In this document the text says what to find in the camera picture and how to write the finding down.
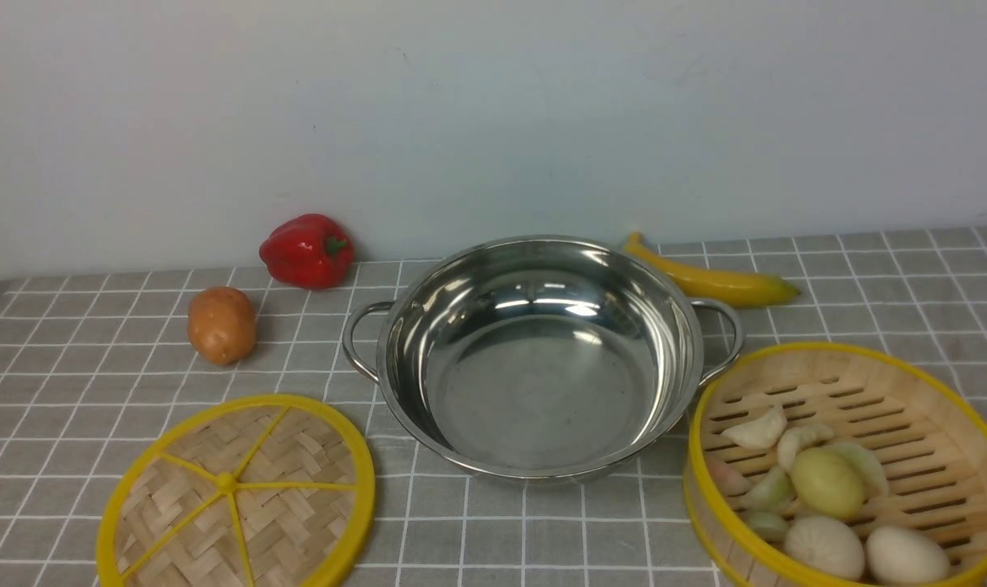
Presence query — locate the yellow-green round bun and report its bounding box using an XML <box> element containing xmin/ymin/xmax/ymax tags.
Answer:
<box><xmin>790</xmin><ymin>448</ymin><xmax>866</xmax><ymax>520</ymax></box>

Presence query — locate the small green dumpling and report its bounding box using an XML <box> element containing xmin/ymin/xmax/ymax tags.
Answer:
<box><xmin>742</xmin><ymin>510</ymin><xmax>791</xmax><ymax>543</ymax></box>

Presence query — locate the woven bamboo steamer lid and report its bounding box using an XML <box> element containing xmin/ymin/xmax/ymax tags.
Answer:
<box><xmin>97</xmin><ymin>395</ymin><xmax>377</xmax><ymax>586</ymax></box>

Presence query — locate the bamboo steamer basket yellow rim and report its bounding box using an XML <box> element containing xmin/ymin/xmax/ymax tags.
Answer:
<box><xmin>683</xmin><ymin>342</ymin><xmax>987</xmax><ymax>586</ymax></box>

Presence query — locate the red bell pepper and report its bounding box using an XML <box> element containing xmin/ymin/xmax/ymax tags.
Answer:
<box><xmin>258</xmin><ymin>214</ymin><xmax>355</xmax><ymax>290</ymax></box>

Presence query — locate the pale dumpling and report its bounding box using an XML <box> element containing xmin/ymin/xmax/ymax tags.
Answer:
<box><xmin>777</xmin><ymin>423</ymin><xmax>835</xmax><ymax>473</ymax></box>

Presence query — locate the brown potato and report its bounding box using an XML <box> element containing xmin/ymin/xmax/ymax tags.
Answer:
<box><xmin>187</xmin><ymin>286</ymin><xmax>256</xmax><ymax>365</ymax></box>

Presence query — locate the pink dumpling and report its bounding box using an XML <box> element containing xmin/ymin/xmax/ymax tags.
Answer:
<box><xmin>704</xmin><ymin>456</ymin><xmax>753</xmax><ymax>497</ymax></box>

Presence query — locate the grey checkered tablecloth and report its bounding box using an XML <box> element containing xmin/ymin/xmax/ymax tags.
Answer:
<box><xmin>0</xmin><ymin>229</ymin><xmax>987</xmax><ymax>586</ymax></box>

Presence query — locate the white round bun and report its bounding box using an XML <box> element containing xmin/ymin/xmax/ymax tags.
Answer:
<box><xmin>782</xmin><ymin>515</ymin><xmax>866</xmax><ymax>580</ymax></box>

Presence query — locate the white dumpling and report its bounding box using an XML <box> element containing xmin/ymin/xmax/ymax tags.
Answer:
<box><xmin>720</xmin><ymin>405</ymin><xmax>787</xmax><ymax>451</ymax></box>

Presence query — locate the light green dumpling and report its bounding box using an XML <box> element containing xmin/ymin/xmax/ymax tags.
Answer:
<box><xmin>826</xmin><ymin>441</ymin><xmax>891</xmax><ymax>497</ymax></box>

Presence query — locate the stainless steel pot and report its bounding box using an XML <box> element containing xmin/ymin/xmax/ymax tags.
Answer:
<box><xmin>341</xmin><ymin>235</ymin><xmax>744</xmax><ymax>483</ymax></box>

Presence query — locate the yellow banana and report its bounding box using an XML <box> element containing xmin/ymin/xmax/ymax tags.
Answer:
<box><xmin>623</xmin><ymin>232</ymin><xmax>801</xmax><ymax>308</ymax></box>

